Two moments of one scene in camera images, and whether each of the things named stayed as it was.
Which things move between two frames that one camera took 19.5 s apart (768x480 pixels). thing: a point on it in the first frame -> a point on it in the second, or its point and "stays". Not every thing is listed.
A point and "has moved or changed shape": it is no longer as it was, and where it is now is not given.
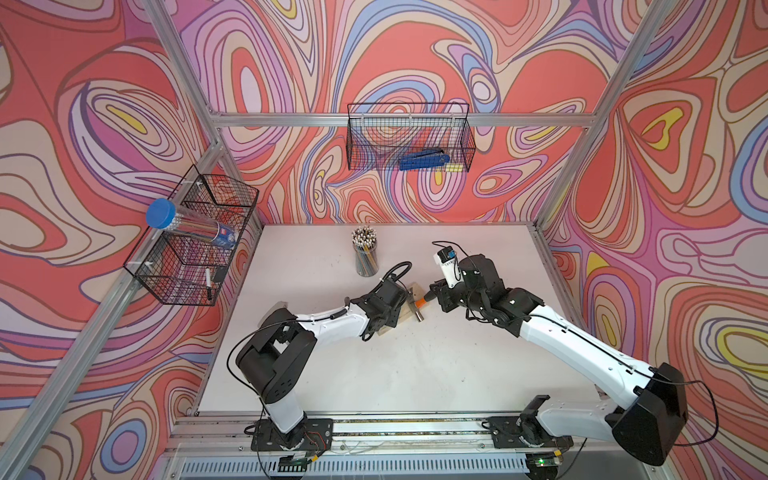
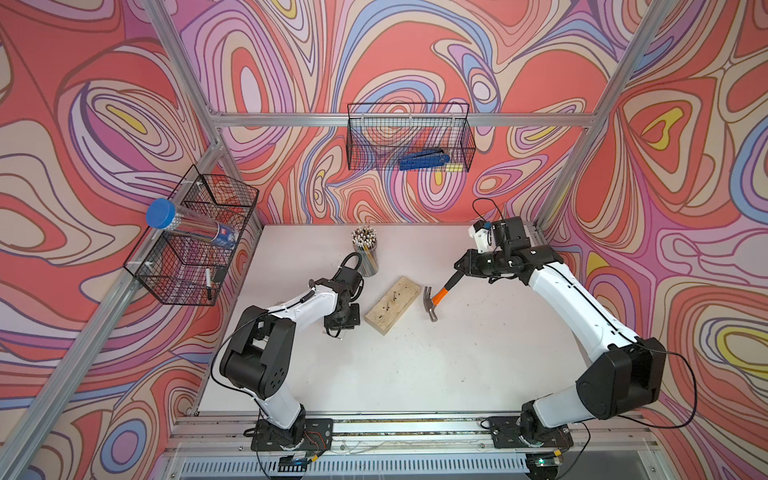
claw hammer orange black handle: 415,305 has moved or changed shape
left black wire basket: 178,269 stays
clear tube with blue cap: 163,214 stays
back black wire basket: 379,135 stays
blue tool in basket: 422,159 stays
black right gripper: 442,295 -> 471,269
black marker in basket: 208,283 stays
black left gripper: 395,316 -> 355,320
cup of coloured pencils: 364,239 stays
